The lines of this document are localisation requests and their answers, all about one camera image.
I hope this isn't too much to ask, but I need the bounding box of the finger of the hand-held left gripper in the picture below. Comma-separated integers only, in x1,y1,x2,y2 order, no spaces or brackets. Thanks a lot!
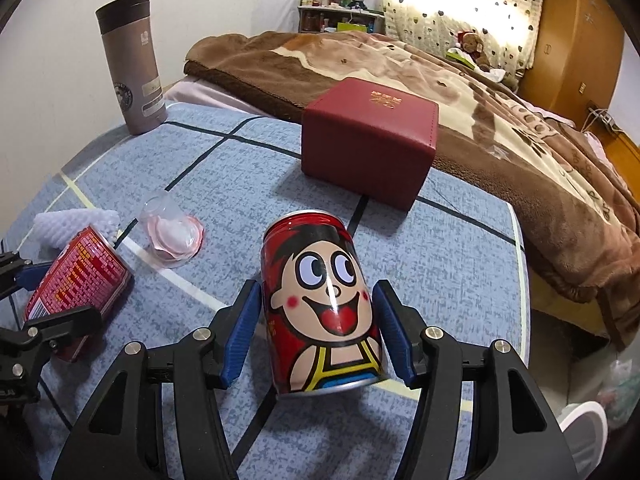
0,305,103,406
0,240,51,311

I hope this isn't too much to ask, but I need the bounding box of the cluttered white shelf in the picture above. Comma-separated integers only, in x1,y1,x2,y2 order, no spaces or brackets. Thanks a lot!
297,2,386,36

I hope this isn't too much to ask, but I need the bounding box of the brown teddy bear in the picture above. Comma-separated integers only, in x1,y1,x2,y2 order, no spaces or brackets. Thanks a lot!
456,30,493,72

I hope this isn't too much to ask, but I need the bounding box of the blue checked tablecloth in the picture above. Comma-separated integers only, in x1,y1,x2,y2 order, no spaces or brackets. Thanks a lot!
0,101,531,480

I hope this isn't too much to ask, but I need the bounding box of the dark red box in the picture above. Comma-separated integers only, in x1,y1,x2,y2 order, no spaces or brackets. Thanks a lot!
301,76,441,213

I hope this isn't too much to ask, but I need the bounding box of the brown printed blanket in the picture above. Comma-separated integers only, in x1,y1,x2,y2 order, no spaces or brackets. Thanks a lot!
182,30,640,351

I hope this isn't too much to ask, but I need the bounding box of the spotted curtain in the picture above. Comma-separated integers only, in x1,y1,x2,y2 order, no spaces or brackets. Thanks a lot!
382,0,546,88

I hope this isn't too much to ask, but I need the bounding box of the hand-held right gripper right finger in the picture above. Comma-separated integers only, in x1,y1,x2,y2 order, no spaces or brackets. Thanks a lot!
375,280,581,480

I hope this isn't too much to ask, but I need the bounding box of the wooden wardrobe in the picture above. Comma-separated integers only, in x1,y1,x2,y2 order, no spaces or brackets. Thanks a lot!
517,0,626,116

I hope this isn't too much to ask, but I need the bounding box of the grey thermos flask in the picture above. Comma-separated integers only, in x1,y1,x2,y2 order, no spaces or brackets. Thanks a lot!
95,0,169,136

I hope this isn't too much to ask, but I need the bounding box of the red cartoon face can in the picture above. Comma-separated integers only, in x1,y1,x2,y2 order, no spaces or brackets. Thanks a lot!
261,210,390,398

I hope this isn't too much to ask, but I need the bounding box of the clear plastic pudding cup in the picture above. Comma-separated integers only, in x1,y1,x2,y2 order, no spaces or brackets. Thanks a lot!
137,192,206,271

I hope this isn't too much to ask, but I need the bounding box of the green tissue box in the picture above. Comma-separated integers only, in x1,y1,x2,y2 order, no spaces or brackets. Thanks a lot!
445,47,476,68

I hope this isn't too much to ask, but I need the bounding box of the white trash bin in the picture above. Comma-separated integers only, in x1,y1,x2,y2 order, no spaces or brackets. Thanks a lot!
557,400,608,480

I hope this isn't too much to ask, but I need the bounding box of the wooden headboard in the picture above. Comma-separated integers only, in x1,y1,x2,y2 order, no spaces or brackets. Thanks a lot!
600,135,640,181

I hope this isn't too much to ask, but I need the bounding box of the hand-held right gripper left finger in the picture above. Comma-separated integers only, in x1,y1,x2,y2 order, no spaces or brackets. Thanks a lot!
51,280,261,480

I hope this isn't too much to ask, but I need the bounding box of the white foam fruit net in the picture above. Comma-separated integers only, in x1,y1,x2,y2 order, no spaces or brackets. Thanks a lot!
32,207,121,251

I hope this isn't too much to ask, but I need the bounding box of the red can with text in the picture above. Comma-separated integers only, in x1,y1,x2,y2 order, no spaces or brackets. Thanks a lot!
22,225,133,363

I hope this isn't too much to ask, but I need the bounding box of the charger with cables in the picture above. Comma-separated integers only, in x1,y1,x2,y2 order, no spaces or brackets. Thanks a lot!
585,102,621,133

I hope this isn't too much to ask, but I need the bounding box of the crumpled plastic bag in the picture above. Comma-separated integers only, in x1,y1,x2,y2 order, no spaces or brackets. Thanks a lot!
597,357,640,431

